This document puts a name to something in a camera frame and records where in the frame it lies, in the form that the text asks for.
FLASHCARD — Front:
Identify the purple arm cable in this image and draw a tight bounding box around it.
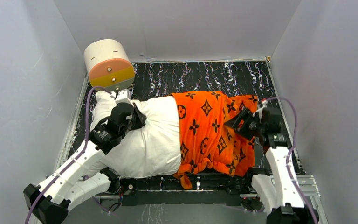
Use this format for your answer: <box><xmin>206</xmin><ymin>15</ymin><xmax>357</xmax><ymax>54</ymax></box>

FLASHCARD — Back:
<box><xmin>259</xmin><ymin>97</ymin><xmax>320</xmax><ymax>224</ymax></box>
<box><xmin>24</xmin><ymin>86</ymin><xmax>115</xmax><ymax>224</ymax></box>

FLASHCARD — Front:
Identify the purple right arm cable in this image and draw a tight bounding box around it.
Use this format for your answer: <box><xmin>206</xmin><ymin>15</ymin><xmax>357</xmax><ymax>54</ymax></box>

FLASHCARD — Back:
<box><xmin>259</xmin><ymin>97</ymin><xmax>320</xmax><ymax>224</ymax></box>

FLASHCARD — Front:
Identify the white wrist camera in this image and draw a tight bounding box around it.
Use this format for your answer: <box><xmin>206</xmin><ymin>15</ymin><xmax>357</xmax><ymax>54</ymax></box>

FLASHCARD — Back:
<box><xmin>115</xmin><ymin>89</ymin><xmax>132</xmax><ymax>105</ymax></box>
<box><xmin>252</xmin><ymin>99</ymin><xmax>268</xmax><ymax>118</ymax></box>

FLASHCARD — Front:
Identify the aluminium frame rail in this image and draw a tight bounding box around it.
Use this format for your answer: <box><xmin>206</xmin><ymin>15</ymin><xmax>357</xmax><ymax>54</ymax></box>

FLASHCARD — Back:
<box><xmin>35</xmin><ymin>175</ymin><xmax>329</xmax><ymax>224</ymax></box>

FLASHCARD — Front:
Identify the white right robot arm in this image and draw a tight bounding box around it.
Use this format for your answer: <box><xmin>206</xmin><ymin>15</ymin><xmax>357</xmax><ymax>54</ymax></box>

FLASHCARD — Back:
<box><xmin>224</xmin><ymin>108</ymin><xmax>319</xmax><ymax>224</ymax></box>

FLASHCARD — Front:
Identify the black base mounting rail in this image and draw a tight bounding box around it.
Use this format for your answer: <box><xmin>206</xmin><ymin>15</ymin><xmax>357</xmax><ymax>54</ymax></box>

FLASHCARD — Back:
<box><xmin>91</xmin><ymin>168</ymin><xmax>264</xmax><ymax>207</ymax></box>

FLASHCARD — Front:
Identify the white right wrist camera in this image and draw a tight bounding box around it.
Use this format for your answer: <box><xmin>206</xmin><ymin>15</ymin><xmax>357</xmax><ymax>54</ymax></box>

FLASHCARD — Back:
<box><xmin>252</xmin><ymin>99</ymin><xmax>268</xmax><ymax>118</ymax></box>

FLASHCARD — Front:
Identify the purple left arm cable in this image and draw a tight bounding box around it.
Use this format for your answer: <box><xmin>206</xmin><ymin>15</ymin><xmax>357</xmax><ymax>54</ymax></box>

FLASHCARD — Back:
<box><xmin>24</xmin><ymin>86</ymin><xmax>115</xmax><ymax>224</ymax></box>

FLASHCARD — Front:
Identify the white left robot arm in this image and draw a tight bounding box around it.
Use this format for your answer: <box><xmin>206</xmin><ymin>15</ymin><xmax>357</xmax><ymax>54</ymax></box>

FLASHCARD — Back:
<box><xmin>23</xmin><ymin>101</ymin><xmax>146</xmax><ymax>224</ymax></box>

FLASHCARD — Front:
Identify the orange patterned pillowcase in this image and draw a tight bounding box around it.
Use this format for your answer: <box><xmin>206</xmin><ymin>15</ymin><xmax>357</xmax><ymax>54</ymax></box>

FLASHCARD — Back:
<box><xmin>172</xmin><ymin>91</ymin><xmax>258</xmax><ymax>190</ymax></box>

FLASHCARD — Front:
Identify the white pillow insert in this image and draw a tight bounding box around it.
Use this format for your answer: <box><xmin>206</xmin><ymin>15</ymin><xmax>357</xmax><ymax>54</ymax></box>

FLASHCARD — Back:
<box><xmin>85</xmin><ymin>96</ymin><xmax>181</xmax><ymax>178</ymax></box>

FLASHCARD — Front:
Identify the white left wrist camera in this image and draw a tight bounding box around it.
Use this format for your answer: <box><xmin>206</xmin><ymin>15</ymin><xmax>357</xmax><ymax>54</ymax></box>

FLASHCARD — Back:
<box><xmin>115</xmin><ymin>89</ymin><xmax>132</xmax><ymax>105</ymax></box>

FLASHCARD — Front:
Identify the cream drum with orange face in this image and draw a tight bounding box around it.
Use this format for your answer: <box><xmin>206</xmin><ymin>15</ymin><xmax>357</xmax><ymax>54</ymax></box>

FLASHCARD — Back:
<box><xmin>83</xmin><ymin>39</ymin><xmax>135</xmax><ymax>91</ymax></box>

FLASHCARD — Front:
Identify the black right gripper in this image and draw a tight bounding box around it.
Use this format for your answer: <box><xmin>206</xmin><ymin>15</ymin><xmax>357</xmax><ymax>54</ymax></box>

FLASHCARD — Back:
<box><xmin>223</xmin><ymin>106</ymin><xmax>265</xmax><ymax>141</ymax></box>

